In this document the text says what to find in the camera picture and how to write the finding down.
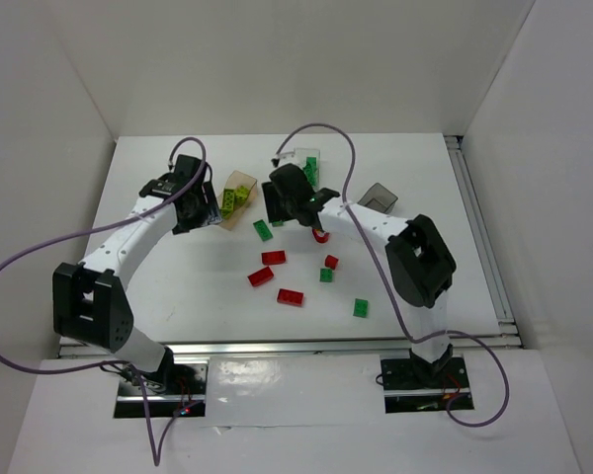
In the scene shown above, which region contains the lime lego brick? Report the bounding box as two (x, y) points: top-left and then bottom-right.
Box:
(220, 189), (235, 220)
(234, 186), (250, 206)

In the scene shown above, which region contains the red rounded lego brick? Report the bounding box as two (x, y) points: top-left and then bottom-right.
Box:
(247, 267), (274, 287)

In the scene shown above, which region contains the aluminium front rail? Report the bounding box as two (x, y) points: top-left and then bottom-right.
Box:
(56, 336), (416, 358)

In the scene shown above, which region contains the amber transparent container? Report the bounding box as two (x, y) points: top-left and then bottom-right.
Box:
(217, 171), (258, 231)

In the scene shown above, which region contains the small red lego brick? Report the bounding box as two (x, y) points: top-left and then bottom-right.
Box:
(324, 255), (339, 271)

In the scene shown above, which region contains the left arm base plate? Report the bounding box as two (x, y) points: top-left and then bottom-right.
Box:
(114, 362), (209, 419)

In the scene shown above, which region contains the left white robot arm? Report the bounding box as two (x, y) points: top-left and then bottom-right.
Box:
(52, 155), (221, 391)

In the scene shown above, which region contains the red flower lego piece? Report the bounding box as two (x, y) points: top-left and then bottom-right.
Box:
(311, 229), (330, 244)

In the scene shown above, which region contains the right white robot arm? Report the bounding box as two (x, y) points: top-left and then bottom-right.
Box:
(262, 159), (457, 383)

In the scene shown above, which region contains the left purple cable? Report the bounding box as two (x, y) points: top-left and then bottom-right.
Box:
(0, 136), (209, 467)

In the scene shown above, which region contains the smoky grey container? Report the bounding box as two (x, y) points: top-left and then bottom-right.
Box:
(358, 183), (398, 214)

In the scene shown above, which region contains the long dark green lego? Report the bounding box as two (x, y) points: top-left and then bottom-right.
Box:
(253, 219), (273, 242)

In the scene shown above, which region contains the aluminium side rail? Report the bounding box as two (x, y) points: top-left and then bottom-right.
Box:
(444, 135), (523, 348)

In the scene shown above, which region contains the clear transparent container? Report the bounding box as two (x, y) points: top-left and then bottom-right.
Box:
(294, 148), (320, 191)

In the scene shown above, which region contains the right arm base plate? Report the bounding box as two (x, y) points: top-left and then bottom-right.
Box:
(376, 356), (474, 414)

